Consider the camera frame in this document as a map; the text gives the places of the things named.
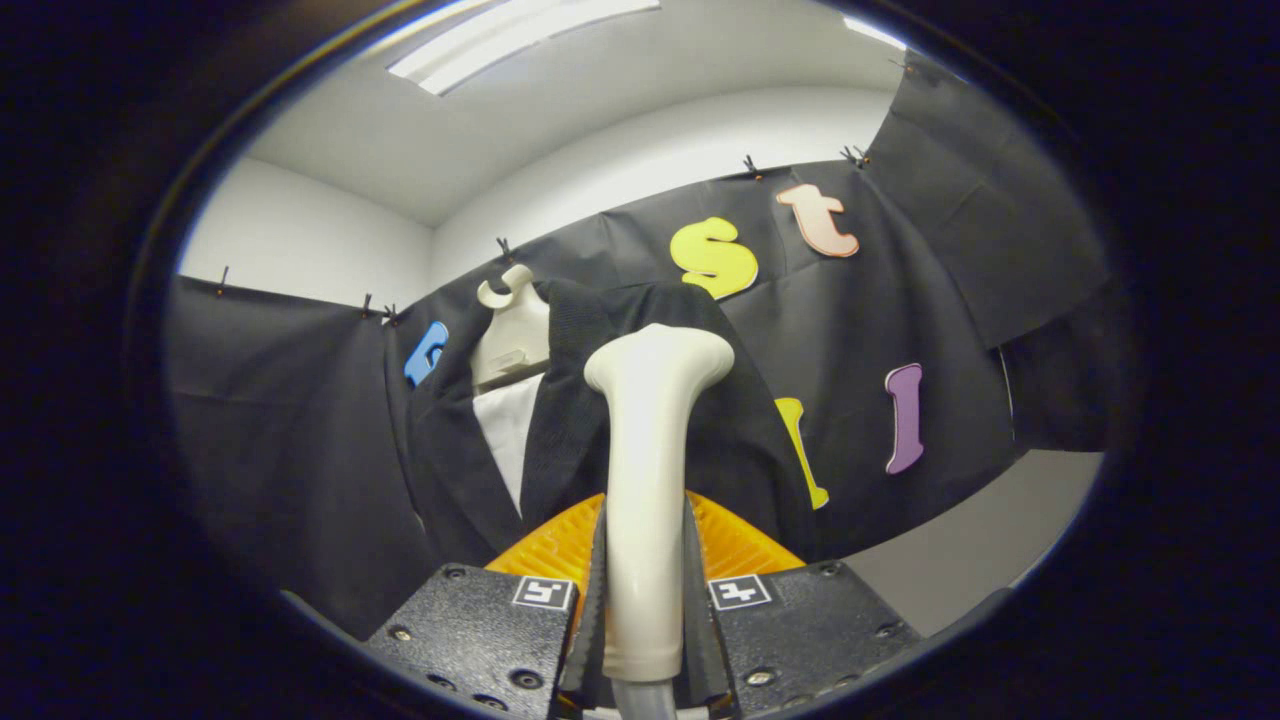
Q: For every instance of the black backdrop cloth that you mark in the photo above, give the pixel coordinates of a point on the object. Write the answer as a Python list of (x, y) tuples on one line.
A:
[(290, 420)]

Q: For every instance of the white garment steamer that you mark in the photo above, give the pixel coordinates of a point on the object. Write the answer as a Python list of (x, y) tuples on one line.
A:
[(648, 450)]

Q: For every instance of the black jacket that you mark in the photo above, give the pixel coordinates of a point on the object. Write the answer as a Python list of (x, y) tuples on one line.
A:
[(745, 440)]

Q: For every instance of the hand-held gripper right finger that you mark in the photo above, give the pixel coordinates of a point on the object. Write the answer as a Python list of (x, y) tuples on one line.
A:
[(697, 600)]

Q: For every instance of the grey cabinet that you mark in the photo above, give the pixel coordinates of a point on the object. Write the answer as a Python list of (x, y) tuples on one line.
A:
[(980, 540)]

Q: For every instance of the white mannequin torso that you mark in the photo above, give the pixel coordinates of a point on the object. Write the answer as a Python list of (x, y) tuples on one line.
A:
[(512, 340)]

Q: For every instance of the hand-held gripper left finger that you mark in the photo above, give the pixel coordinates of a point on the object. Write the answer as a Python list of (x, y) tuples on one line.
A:
[(590, 600)]

